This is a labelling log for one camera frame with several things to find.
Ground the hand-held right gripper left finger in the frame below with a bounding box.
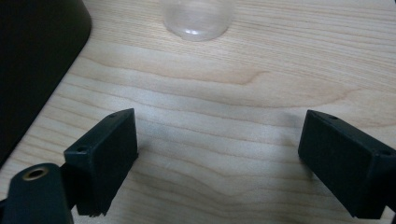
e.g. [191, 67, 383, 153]
[60, 107, 139, 217]

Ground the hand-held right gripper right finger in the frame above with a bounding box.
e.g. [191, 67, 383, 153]
[297, 109, 396, 219]

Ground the dark four-compartment tray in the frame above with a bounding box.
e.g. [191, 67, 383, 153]
[0, 0, 93, 169]

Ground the clear plastic cup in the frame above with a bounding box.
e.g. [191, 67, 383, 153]
[160, 0, 236, 42]

